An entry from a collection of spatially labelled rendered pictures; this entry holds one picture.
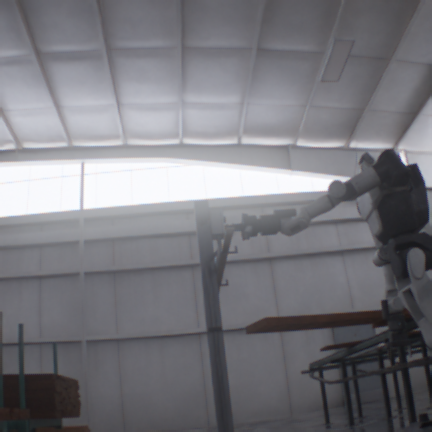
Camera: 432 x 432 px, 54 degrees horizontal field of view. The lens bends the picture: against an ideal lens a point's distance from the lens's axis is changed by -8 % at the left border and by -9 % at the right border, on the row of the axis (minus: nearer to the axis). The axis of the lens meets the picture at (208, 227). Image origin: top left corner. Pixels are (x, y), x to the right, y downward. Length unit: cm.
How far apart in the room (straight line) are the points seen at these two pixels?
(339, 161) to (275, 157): 174
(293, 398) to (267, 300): 233
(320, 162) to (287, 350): 490
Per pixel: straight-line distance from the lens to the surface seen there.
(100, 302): 1056
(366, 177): 197
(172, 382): 1011
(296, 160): 1194
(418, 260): 205
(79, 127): 1161
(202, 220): 192
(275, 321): 266
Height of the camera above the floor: 46
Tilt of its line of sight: 22 degrees up
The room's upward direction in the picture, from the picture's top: 6 degrees counter-clockwise
